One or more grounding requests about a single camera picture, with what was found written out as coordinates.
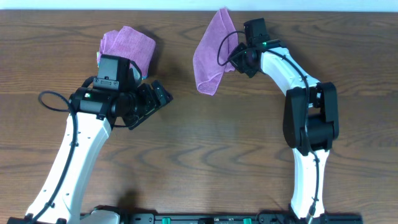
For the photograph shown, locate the purple microfiber cloth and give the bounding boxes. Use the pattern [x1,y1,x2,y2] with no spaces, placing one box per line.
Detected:
[193,8,238,95]

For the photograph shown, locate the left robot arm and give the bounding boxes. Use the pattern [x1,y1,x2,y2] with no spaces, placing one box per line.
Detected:
[8,55,173,223]

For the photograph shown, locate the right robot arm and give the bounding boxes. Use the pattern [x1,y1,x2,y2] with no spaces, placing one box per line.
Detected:
[228,18,339,223]

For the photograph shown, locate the folded blue cloth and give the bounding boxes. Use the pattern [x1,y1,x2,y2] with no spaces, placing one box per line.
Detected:
[97,56,147,80]

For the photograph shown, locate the folded purple cloth on stack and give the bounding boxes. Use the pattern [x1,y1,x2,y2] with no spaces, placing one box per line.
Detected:
[96,26,156,76]

